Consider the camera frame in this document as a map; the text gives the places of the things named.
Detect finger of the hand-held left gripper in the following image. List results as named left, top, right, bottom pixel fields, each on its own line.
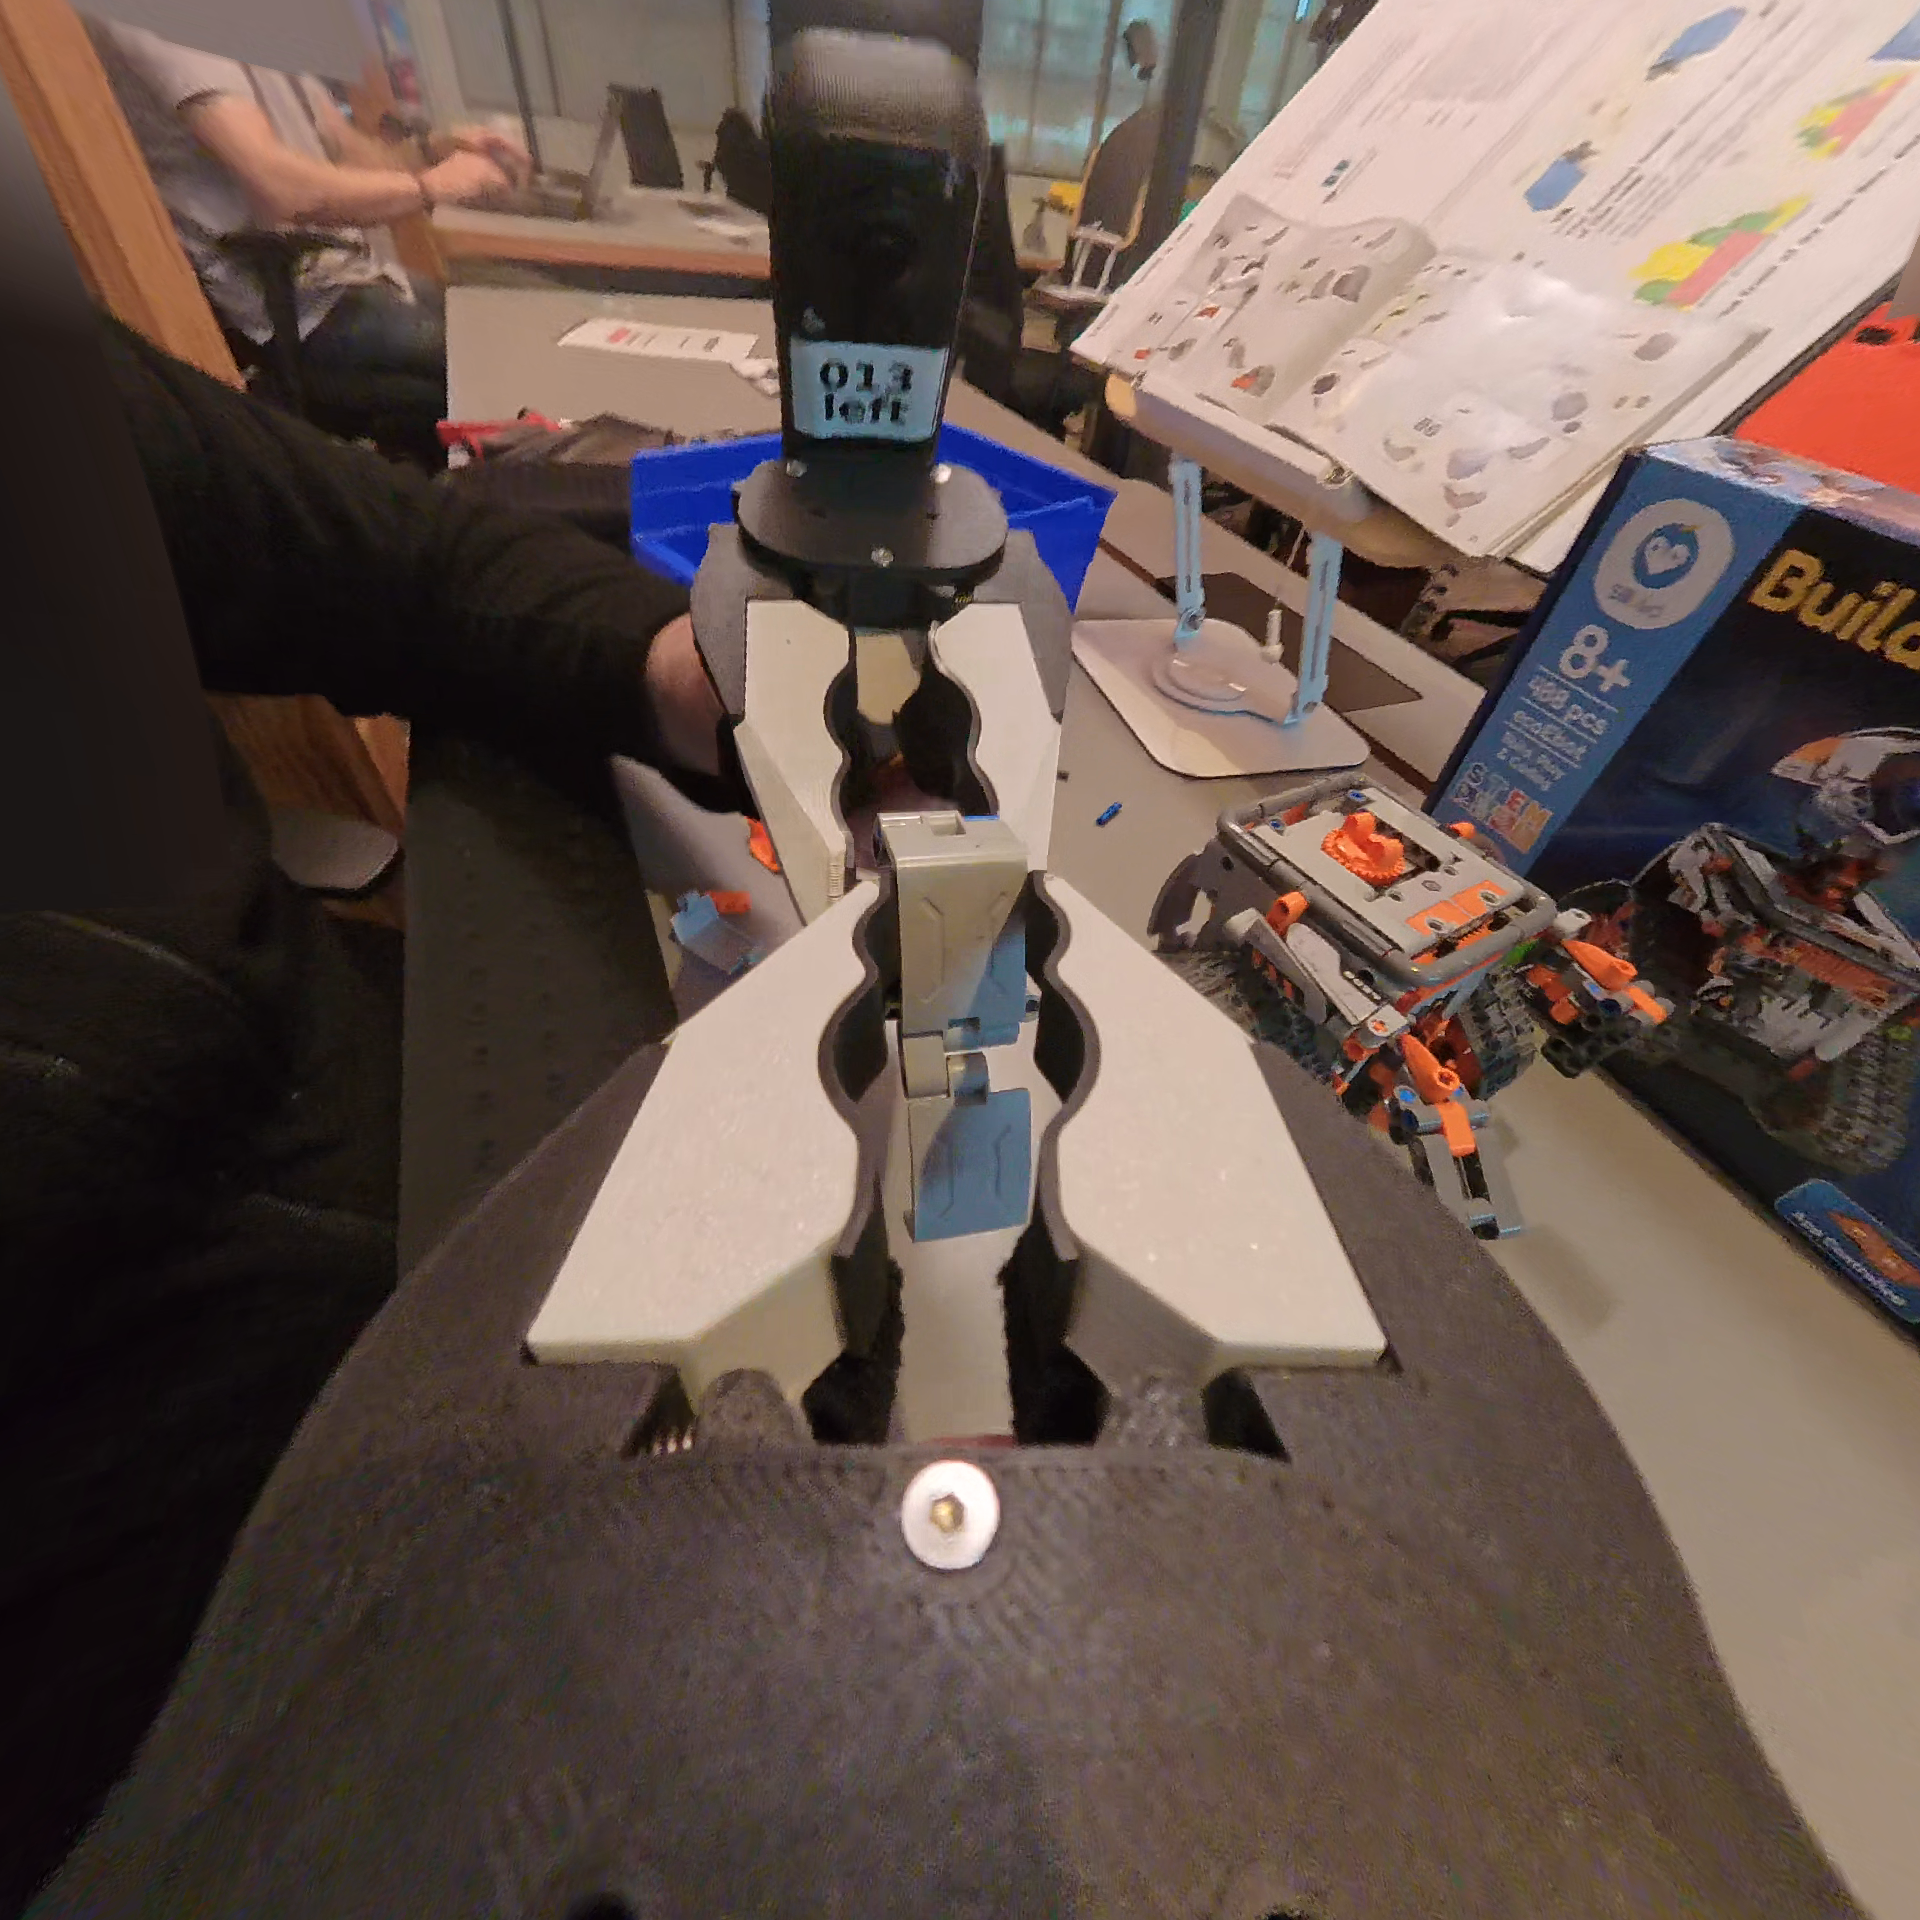
left=928, top=604, right=1070, bottom=881
left=730, top=597, right=880, bottom=923

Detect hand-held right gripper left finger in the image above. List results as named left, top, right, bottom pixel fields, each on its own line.
left=526, top=879, right=894, bottom=1402

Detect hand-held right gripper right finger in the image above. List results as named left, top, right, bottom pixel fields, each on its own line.
left=1030, top=873, right=1390, bottom=1395

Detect long grey panel blue pins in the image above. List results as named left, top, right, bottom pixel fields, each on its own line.
left=872, top=810, right=1047, bottom=1248

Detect person's left forearm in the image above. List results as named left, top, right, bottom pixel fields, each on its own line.
left=105, top=323, right=700, bottom=753

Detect person's left hand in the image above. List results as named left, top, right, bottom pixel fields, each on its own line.
left=644, top=615, right=753, bottom=785

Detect blue storage bin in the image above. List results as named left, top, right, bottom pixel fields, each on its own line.
left=630, top=421, right=1119, bottom=619

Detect white printed paper strip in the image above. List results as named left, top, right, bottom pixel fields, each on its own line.
left=559, top=315, right=761, bottom=364

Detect background wooden desk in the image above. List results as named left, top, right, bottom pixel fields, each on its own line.
left=428, top=193, right=776, bottom=290

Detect grey orange tracked toy robot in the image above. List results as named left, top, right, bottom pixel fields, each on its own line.
left=1150, top=773, right=1678, bottom=1241

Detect open instruction booklet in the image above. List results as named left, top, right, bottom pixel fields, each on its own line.
left=1106, top=195, right=1775, bottom=560

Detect person's torso in black jacket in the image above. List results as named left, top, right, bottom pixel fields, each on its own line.
left=0, top=840, right=407, bottom=1848

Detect dark blue robot kit box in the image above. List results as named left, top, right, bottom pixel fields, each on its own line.
left=1423, top=434, right=1920, bottom=1332

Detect large white instruction sheet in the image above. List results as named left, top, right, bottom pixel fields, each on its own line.
left=1071, top=0, right=1920, bottom=577

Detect red plastic container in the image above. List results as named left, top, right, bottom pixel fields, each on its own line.
left=1736, top=306, right=1920, bottom=500

